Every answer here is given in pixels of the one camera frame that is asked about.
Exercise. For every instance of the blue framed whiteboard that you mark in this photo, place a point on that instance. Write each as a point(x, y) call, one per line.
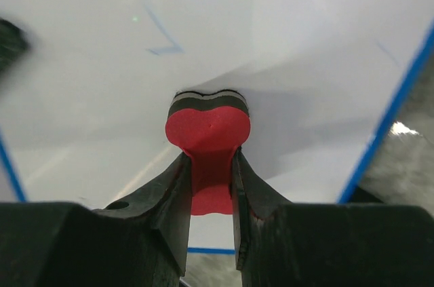
point(83, 113)

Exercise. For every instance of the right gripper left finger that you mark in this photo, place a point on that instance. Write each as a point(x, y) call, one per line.
point(138, 240)

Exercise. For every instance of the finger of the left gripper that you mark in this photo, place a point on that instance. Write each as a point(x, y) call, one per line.
point(13, 44)

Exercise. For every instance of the red bone-shaped eraser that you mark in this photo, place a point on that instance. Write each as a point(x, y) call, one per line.
point(209, 129)

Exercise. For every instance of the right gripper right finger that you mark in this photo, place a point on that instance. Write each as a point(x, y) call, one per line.
point(281, 243)

